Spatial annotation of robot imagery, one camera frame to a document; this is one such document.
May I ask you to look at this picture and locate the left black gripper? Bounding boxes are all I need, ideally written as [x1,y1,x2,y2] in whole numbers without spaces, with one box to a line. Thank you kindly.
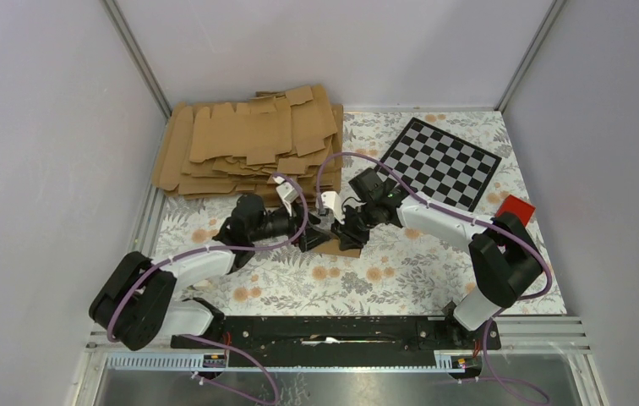
[249,199,332,251]

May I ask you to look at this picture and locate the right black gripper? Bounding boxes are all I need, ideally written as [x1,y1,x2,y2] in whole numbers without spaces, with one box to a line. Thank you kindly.
[331,201,380,253]

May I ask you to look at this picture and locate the brown cardboard box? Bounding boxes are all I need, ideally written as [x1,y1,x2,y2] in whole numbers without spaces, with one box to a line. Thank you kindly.
[311,221,362,259]

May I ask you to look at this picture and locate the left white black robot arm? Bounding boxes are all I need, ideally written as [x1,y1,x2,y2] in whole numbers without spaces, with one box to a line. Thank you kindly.
[88,194,332,351]

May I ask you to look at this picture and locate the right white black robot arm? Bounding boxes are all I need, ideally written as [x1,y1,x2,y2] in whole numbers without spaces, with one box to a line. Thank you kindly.
[320,169,548,348]

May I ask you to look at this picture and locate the red box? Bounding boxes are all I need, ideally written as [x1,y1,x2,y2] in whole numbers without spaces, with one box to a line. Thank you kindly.
[495,195,536,226]

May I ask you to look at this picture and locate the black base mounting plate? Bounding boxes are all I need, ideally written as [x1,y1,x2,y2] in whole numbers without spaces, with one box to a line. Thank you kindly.
[171,313,503,368]

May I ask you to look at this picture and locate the black white checkerboard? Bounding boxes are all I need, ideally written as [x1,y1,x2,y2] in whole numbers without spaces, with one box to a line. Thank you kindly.
[375,118,501,211]

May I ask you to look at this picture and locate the stack of flat cardboard boxes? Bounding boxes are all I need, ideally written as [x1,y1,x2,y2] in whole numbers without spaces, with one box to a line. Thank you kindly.
[151,85,343,205]

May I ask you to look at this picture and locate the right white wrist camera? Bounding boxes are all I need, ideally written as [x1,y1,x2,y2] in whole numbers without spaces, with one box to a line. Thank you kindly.
[318,191,345,224]

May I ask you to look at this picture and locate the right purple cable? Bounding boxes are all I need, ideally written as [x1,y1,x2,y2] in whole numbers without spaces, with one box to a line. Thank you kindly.
[315,151,554,406]

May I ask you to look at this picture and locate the purple cable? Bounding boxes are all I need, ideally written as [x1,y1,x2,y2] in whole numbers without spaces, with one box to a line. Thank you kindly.
[315,151,554,406]
[106,172,310,406]

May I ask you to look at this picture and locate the slotted grey cable duct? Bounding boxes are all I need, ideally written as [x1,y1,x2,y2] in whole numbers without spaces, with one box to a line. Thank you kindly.
[105,351,470,374]

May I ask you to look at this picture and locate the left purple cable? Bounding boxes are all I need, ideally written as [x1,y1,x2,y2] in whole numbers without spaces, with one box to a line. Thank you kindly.
[106,172,310,406]

